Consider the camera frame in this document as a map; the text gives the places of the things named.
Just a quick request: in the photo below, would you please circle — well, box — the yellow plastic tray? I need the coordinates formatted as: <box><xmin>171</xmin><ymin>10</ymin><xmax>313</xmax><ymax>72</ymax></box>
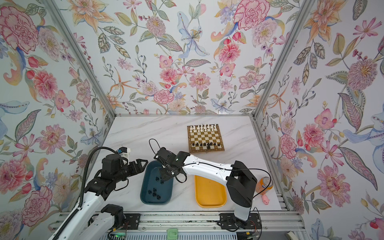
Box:
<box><xmin>195</xmin><ymin>176</ymin><xmax>227</xmax><ymax>208</ymax></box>

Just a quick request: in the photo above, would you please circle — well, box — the pink pig toy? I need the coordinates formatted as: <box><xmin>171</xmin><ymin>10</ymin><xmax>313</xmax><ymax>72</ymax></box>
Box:
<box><xmin>261</xmin><ymin>195</ymin><xmax>270</xmax><ymax>205</ymax></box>

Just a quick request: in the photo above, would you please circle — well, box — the dark teal plastic tray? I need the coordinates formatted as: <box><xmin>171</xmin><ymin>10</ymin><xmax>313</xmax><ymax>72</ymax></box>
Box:
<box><xmin>140</xmin><ymin>161</ymin><xmax>174</xmax><ymax>205</ymax></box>

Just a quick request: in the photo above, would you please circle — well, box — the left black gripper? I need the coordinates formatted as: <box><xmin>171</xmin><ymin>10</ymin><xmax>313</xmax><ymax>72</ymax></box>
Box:
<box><xmin>113</xmin><ymin>157</ymin><xmax>149</xmax><ymax>184</ymax></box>

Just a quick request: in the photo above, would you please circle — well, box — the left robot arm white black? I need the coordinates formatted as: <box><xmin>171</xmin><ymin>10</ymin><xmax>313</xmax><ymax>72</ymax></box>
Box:
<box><xmin>50</xmin><ymin>154</ymin><xmax>149</xmax><ymax>240</ymax></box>

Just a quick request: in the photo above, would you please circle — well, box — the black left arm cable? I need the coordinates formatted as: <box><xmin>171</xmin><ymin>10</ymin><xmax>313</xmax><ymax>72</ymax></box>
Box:
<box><xmin>50</xmin><ymin>146</ymin><xmax>119</xmax><ymax>240</ymax></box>

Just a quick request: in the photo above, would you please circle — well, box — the wooden chess board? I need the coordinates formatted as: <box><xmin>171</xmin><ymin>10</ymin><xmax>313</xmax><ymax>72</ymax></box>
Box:
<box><xmin>187</xmin><ymin>124</ymin><xmax>225</xmax><ymax>154</ymax></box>

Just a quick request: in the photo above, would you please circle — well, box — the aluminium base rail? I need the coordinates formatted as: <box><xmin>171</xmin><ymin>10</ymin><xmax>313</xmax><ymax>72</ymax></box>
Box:
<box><xmin>47</xmin><ymin>211</ymin><xmax>307</xmax><ymax>235</ymax></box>

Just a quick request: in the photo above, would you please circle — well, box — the orange drink can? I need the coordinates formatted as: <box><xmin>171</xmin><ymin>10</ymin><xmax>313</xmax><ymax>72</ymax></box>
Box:
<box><xmin>255</xmin><ymin>177</ymin><xmax>274</xmax><ymax>195</ymax></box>

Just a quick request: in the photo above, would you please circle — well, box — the green clip on rail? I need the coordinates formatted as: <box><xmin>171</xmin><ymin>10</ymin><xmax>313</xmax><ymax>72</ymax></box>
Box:
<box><xmin>167</xmin><ymin>229</ymin><xmax>179</xmax><ymax>240</ymax></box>

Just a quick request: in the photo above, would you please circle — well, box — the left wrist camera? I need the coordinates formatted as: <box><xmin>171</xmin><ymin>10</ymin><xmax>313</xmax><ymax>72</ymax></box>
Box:
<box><xmin>117</xmin><ymin>147</ymin><xmax>131</xmax><ymax>160</ymax></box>

